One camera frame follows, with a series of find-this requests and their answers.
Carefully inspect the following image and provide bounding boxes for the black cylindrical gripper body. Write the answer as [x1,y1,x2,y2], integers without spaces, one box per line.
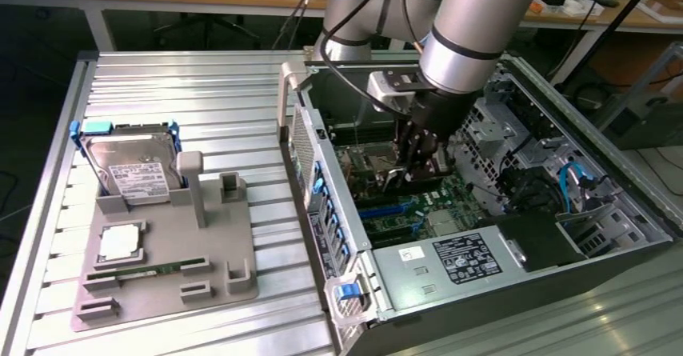
[408,87,479,141]

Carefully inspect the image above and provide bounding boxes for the CPU socket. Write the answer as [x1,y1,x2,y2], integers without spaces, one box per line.
[351,144,399,173]

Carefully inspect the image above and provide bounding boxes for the silver metal disk bay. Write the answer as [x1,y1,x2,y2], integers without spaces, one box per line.
[452,94,575,213]

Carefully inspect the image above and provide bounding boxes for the blue expansion slot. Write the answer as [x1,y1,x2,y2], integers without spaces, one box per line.
[360,202,414,220]

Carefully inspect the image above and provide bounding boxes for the green motherboard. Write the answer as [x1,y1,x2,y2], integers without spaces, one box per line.
[328,126,492,249]

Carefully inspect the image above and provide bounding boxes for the silver chipset heatsink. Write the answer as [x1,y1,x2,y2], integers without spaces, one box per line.
[426,210,459,237]

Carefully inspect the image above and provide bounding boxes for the black expansion slot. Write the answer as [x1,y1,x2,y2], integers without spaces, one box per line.
[371,227,423,247]

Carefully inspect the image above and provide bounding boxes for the grey power supply unit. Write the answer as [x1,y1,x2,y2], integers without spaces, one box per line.
[371,227,530,313]

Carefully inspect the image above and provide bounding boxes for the white foam tray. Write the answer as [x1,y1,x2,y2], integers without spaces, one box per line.
[536,0,606,18]

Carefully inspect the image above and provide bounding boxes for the black equipment box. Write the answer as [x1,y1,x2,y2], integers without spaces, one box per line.
[607,98,683,151]

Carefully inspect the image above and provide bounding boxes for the black slanted pole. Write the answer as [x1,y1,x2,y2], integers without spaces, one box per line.
[551,0,670,84]

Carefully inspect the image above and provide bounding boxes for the open black PC case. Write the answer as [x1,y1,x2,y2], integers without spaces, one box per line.
[275,50,683,356]

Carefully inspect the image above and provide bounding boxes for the black chair base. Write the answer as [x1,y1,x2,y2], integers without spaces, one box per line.
[153,11,263,51]

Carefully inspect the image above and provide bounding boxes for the white flat board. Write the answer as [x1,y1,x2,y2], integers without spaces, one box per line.
[634,0,683,23]

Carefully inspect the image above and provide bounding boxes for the grey plastic parts rack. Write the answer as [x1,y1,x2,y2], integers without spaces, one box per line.
[71,150,262,333]

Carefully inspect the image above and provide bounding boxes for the hard disk in blue caddy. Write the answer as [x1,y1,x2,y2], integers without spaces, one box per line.
[68,120,185,207]

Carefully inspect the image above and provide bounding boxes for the green RAM stick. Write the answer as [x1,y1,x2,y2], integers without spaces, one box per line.
[115,258,207,279]

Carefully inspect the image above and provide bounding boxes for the silver CPU chip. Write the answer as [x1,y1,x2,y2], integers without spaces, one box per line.
[99,226,145,259]

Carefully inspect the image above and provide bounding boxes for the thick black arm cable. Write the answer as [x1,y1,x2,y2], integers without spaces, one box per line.
[318,0,423,114]

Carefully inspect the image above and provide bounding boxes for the blue wire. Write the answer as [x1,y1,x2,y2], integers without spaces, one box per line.
[558,159,595,215]

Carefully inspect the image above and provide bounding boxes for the thin dangling black cable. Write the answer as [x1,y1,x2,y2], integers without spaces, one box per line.
[271,0,322,51]

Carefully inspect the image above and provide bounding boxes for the aluminium profile frame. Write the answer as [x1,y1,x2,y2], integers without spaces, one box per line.
[596,42,683,133]

